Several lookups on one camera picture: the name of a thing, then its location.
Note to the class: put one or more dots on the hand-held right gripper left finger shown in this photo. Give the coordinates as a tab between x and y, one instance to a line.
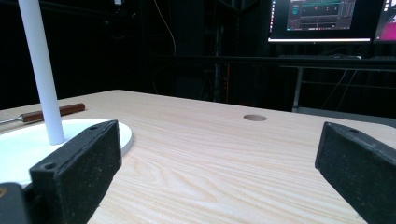
74	174

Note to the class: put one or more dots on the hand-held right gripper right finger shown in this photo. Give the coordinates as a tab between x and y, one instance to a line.
358	168

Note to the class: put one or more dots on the white stand with round base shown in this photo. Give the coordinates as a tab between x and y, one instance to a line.
46	93

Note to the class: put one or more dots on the dark metal-framed desk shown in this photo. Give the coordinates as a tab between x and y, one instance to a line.
311	62

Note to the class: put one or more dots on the computer monitor with pink screen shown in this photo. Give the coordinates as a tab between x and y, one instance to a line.
387	21

